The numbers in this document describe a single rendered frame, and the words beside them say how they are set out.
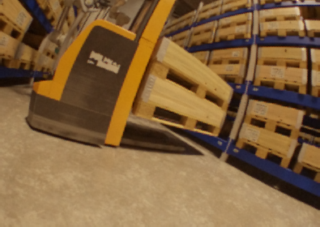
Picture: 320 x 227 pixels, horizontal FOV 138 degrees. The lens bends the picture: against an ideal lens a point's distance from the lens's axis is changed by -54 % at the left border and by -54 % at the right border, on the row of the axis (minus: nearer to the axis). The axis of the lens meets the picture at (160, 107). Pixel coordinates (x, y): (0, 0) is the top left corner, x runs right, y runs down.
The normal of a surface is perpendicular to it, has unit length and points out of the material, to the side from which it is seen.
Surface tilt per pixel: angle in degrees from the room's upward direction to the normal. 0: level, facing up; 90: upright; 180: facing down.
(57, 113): 90
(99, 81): 90
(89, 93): 90
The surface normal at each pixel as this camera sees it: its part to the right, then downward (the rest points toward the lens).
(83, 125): 0.49, 0.20
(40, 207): 0.34, -0.94
